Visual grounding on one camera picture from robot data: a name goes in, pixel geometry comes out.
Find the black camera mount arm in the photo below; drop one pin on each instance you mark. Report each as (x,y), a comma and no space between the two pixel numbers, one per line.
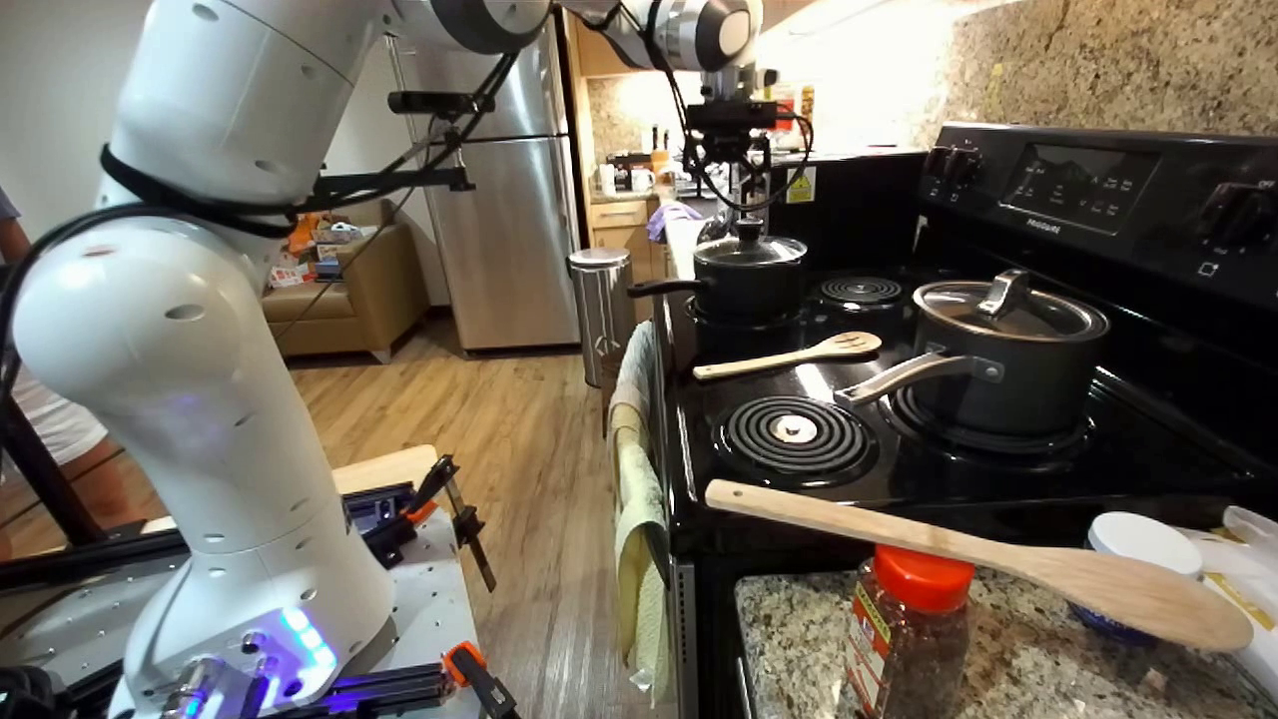
(425,178)

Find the grey robot mounting table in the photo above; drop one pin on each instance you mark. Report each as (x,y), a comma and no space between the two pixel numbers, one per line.
(425,625)

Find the small wooden spoon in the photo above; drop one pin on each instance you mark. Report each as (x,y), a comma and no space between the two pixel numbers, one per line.
(841,344)

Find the orange printed box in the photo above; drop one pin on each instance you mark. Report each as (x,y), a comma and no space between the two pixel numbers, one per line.
(306,235)

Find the steel trash can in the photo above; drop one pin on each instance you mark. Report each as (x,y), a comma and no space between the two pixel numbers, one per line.
(599,323)

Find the black stereo camera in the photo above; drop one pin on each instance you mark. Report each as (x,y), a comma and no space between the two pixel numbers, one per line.
(444,101)

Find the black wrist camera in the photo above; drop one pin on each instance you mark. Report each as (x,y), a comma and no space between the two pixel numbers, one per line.
(728,117)

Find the white-lidded blue container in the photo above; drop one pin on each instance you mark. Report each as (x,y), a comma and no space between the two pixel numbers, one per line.
(1144,539)

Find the glass saucepan lid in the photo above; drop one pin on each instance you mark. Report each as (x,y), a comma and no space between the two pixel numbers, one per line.
(1026,319)

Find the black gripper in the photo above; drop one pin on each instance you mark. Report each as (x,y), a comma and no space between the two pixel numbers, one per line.
(745,155)

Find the large wooden spoon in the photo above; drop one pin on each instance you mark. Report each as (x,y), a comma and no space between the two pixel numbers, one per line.
(1134,587)

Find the stainless steel refrigerator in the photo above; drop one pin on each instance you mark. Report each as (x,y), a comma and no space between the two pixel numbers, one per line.
(513,254)

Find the black electric stove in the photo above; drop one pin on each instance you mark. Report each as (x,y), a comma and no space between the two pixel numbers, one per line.
(903,463)

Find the wooden kitchen base cabinet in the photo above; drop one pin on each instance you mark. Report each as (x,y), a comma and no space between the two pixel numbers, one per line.
(616,220)

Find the yellow-green dish towel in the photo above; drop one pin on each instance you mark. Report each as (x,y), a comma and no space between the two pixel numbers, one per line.
(641,505)

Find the spice jar with red cap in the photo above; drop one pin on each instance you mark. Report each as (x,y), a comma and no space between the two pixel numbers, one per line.
(903,653)

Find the silver pot on burner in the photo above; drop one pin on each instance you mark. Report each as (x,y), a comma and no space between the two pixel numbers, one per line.
(754,303)

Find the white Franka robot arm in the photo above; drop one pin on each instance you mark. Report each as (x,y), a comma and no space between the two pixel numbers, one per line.
(186,400)

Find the black and orange clamp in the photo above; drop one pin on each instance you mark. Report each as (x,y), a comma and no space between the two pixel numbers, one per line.
(465,525)
(483,682)

